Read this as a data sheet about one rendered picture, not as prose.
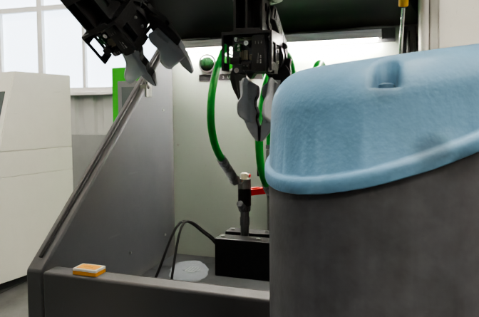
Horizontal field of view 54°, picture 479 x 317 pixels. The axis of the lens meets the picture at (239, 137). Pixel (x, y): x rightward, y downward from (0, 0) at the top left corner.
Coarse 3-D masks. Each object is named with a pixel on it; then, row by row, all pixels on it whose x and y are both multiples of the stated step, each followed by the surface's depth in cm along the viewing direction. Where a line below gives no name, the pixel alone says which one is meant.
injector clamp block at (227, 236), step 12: (216, 240) 99; (228, 240) 98; (240, 240) 97; (252, 240) 97; (264, 240) 97; (216, 252) 99; (228, 252) 98; (240, 252) 97; (252, 252) 96; (264, 252) 95; (216, 264) 99; (228, 264) 98; (240, 264) 97; (252, 264) 96; (264, 264) 96; (228, 276) 98; (240, 276) 97; (252, 276) 97; (264, 276) 96
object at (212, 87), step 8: (216, 64) 87; (216, 72) 86; (216, 80) 85; (216, 88) 85; (208, 96) 84; (208, 104) 84; (208, 112) 84; (208, 120) 84; (208, 128) 84; (216, 136) 85; (216, 144) 86; (216, 152) 87
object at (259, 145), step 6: (288, 54) 102; (294, 66) 107; (294, 72) 108; (264, 78) 88; (258, 144) 83; (258, 150) 83; (258, 156) 83; (258, 162) 84; (258, 168) 85; (264, 180) 86; (264, 186) 88
